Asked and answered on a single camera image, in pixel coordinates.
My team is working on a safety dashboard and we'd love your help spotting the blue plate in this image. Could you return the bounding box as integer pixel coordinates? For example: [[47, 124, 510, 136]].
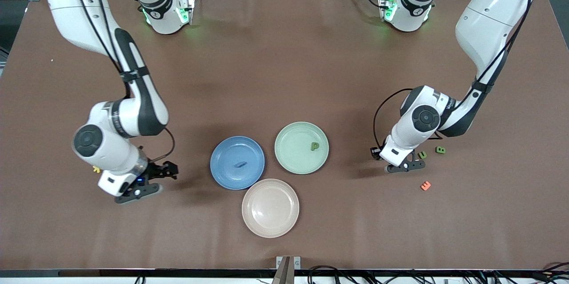
[[210, 136, 265, 190]]

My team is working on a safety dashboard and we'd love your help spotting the green plate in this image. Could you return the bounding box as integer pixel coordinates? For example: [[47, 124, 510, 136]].
[[274, 122, 330, 175]]

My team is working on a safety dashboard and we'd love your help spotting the beige plate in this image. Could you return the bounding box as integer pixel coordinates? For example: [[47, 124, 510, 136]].
[[242, 179, 300, 238]]

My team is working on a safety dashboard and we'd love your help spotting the brown table cover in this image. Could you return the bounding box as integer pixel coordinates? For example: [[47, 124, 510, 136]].
[[0, 0, 569, 271]]

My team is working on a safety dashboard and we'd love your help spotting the tan pole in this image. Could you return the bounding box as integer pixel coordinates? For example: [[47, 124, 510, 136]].
[[272, 256, 290, 284]]

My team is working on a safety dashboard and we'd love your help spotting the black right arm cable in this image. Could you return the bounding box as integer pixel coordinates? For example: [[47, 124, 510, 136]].
[[71, 0, 176, 162]]

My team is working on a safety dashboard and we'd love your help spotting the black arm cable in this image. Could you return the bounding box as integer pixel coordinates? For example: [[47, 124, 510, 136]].
[[71, 0, 176, 162], [373, 0, 534, 150]]

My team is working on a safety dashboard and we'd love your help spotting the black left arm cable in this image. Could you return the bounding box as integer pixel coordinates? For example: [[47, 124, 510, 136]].
[[373, 0, 534, 150]]

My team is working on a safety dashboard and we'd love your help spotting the grey metal bracket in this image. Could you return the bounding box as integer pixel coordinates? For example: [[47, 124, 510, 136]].
[[276, 256, 301, 271]]

